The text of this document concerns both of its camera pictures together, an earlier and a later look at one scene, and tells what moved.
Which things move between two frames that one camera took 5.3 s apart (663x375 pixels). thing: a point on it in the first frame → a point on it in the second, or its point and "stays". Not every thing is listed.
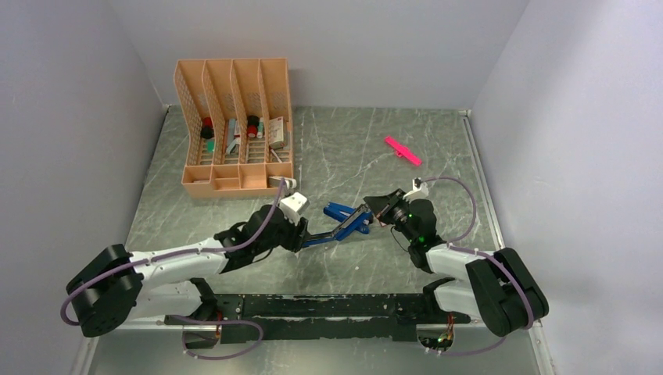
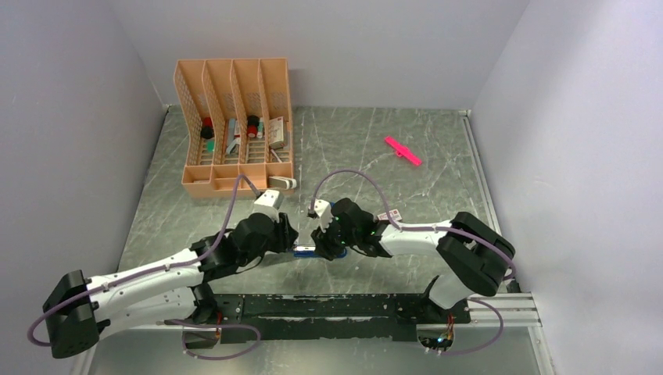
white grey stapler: (289, 183) stays
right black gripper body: (399, 213) → (332, 242)
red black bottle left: (207, 130) stays
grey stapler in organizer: (234, 136) stays
